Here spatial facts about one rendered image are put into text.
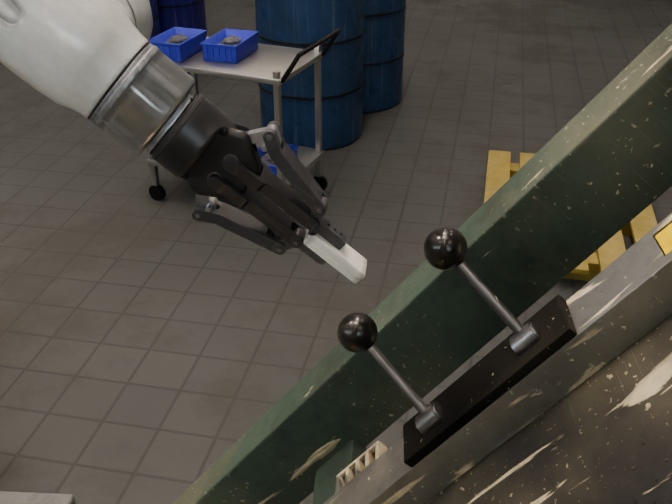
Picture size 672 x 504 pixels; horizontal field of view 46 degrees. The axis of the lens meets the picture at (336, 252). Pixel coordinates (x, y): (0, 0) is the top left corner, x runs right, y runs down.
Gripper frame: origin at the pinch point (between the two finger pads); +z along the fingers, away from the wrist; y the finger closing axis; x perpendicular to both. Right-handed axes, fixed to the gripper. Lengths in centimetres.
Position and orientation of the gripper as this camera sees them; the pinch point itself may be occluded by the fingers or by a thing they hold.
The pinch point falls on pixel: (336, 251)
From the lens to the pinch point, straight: 79.4
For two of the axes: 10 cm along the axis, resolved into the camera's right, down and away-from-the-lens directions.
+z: 7.5, 5.9, 2.8
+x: -1.1, 5.4, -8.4
